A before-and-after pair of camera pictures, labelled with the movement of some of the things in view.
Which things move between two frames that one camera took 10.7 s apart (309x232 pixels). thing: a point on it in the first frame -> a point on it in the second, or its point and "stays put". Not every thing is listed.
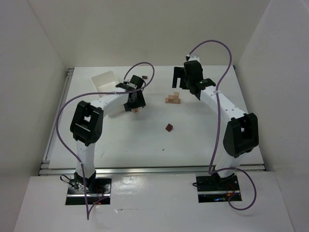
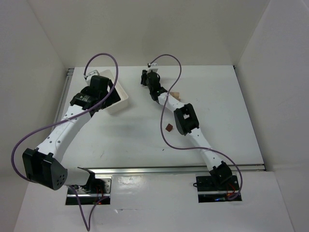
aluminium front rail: (72, 170) stays put
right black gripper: (178, 71) -> (144, 78)
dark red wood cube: (169, 127) stays put
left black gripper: (134, 104) -> (115, 94)
